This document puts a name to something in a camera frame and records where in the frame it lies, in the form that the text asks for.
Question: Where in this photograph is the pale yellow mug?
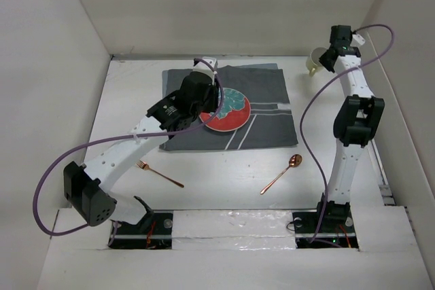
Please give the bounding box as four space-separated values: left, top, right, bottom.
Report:
305 47 327 77

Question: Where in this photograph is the red and teal plate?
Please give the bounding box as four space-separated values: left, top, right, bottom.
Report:
206 88 251 132

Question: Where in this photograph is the grey striped cloth placemat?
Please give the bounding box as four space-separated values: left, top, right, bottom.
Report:
160 63 298 152

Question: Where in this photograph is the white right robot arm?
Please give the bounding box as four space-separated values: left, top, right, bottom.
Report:
314 25 385 232

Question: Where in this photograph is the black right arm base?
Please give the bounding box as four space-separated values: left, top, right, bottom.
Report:
286 210 359 249

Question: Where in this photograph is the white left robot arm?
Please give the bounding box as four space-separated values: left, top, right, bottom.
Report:
63 69 223 234

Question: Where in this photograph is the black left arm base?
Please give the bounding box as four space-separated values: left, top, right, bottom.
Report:
108 211 174 250

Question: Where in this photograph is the copper fork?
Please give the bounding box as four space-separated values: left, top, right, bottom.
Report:
136 160 184 188

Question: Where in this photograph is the copper spoon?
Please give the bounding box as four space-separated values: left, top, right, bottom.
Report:
260 154 302 195

